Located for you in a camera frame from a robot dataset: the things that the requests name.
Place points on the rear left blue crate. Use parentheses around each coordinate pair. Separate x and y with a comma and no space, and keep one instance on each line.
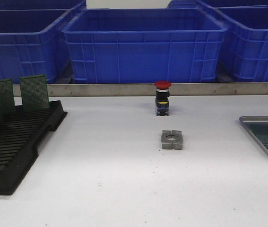
(41,4)

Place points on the red emergency stop button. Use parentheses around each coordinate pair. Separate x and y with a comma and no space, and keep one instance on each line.
(162,94)

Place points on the right blue plastic crate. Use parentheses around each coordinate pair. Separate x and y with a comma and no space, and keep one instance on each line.
(244,51)

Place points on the blue plastic crate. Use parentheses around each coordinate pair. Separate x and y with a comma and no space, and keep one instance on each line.
(244,51)
(122,46)
(32,43)

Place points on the steel table edge rail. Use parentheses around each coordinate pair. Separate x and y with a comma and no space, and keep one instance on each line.
(177,89)

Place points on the left rear green circuit board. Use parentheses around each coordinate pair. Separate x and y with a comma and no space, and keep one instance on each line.
(7,101)

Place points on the rear right blue crate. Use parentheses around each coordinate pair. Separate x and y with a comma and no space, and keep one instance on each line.
(216,3)

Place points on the black slotted board rack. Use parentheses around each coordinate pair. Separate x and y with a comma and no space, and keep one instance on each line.
(20,135)

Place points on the centre blue plastic crate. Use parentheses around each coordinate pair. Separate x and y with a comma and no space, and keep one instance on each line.
(122,46)

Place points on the left blue plastic crate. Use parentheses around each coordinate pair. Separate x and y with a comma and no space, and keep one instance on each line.
(32,43)

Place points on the grey metal clamp block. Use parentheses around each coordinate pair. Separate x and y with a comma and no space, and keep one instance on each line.
(172,139)

